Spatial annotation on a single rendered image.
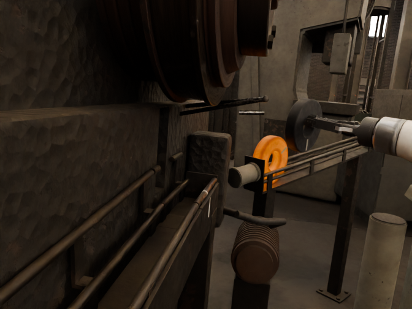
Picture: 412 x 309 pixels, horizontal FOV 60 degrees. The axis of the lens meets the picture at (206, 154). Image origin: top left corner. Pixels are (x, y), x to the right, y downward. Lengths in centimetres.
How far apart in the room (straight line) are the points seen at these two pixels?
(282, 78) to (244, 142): 69
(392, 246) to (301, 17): 239
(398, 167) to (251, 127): 133
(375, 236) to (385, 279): 15
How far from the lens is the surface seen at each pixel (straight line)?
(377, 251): 140
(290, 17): 341
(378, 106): 525
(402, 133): 94
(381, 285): 145
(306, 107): 104
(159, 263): 45
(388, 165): 275
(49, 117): 37
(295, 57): 334
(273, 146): 112
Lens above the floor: 91
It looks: 10 degrees down
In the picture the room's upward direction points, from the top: 5 degrees clockwise
